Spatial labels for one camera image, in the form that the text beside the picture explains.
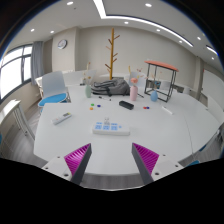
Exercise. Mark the small orange disc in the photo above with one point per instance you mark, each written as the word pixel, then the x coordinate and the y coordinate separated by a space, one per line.
pixel 91 108

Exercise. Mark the small white desk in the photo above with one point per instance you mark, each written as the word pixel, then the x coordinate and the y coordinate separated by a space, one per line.
pixel 10 108

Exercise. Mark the long curved ceiling light strip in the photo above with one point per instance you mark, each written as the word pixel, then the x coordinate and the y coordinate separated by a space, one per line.
pixel 100 8

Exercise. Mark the black rectangular case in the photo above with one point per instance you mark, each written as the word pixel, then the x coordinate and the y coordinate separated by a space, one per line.
pixel 126 105

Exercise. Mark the white chair blue seat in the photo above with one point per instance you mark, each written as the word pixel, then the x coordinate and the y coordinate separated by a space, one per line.
pixel 53 83
pixel 193 163

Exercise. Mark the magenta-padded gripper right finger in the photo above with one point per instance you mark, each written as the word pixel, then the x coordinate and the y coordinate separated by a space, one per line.
pixel 146 159

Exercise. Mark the round ceiling spotlights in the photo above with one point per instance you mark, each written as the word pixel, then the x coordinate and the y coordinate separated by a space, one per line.
pixel 148 5

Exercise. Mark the black marker pen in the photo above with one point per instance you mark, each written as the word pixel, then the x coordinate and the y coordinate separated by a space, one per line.
pixel 104 98

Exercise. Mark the white rectangular bar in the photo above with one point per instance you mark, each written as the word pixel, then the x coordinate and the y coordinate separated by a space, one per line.
pixel 167 110

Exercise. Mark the wooden coat rack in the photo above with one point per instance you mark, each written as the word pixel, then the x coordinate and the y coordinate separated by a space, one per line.
pixel 112 53

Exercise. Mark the small white charger block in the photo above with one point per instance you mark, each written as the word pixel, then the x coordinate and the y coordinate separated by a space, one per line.
pixel 107 121

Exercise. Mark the black-framed side table orange top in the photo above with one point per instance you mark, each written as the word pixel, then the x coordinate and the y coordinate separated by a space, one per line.
pixel 161 64

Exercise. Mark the pink vase with flowers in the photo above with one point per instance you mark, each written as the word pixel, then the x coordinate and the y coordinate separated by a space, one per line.
pixel 133 94

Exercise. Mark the grey backpack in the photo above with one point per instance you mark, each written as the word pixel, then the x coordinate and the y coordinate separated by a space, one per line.
pixel 111 87

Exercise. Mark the grey curtain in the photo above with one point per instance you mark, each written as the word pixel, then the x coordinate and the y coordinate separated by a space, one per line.
pixel 37 61

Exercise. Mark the white remote control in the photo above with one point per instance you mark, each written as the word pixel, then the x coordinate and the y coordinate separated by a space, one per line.
pixel 61 118

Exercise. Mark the round wall clock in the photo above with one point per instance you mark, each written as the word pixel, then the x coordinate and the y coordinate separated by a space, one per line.
pixel 62 44

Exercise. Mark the short ceiling light strip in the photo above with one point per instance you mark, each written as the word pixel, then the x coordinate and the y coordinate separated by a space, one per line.
pixel 211 50

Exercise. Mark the window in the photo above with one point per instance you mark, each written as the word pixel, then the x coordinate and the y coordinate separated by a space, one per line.
pixel 11 73

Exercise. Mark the blue vase with stems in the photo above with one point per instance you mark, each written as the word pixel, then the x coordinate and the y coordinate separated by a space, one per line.
pixel 154 96

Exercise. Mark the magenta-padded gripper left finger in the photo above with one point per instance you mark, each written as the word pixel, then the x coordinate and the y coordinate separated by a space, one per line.
pixel 77 159

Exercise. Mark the white wall board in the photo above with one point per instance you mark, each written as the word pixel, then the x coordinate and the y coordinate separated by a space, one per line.
pixel 213 88

